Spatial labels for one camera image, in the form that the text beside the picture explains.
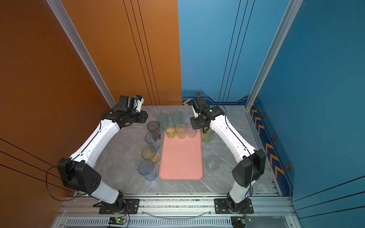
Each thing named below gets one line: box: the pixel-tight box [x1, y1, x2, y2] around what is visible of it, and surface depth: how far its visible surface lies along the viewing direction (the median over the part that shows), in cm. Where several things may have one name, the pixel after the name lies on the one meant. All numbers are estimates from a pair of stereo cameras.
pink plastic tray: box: [158, 129, 204, 181], surface depth 93 cm
